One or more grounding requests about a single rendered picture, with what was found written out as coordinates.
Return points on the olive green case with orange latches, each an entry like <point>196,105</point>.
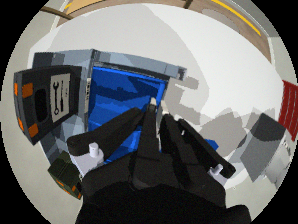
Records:
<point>66,176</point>

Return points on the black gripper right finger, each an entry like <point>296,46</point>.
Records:
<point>193,175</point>

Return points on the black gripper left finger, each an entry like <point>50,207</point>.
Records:
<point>86,149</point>

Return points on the grey shelf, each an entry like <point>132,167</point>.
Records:
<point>55,142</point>

